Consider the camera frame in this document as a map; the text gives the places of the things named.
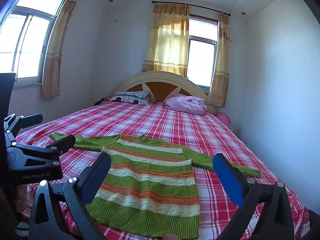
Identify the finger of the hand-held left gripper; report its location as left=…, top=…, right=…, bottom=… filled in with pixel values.
left=7, top=135, right=76, bottom=167
left=4, top=114, right=43, bottom=140

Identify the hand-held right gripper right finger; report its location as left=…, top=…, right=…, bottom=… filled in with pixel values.
left=212, top=152, right=295, bottom=240

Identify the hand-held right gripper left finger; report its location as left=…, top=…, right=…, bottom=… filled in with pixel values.
left=28, top=152, right=112, bottom=240

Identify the green orange striped knit sweater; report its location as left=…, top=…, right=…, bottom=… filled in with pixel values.
left=49, top=133, right=262, bottom=239

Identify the pink cloth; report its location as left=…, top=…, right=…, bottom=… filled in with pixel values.
left=216, top=112, right=232, bottom=127

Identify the large white-framed window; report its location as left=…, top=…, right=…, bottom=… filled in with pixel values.
left=0, top=0, right=69, bottom=88

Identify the red plaid bed sheet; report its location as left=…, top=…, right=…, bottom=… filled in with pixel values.
left=15, top=99, right=310, bottom=240

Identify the white patterned pillow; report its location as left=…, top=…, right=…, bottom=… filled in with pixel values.
left=109, top=90, right=151, bottom=105

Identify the yellow curtain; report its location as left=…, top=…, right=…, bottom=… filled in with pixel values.
left=207, top=12, right=232, bottom=108
left=41, top=0, right=84, bottom=98
left=142, top=2, right=190, bottom=78

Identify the pink pillow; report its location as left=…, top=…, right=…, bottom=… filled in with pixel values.
left=165, top=94, right=208, bottom=115

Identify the cream wooden headboard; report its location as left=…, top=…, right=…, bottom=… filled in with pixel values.
left=109, top=71, right=209, bottom=103

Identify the small window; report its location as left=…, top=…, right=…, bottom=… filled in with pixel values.
left=186, top=15, right=219, bottom=89

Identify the long black curtain rod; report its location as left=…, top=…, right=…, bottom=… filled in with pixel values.
left=151, top=1, right=232, bottom=14

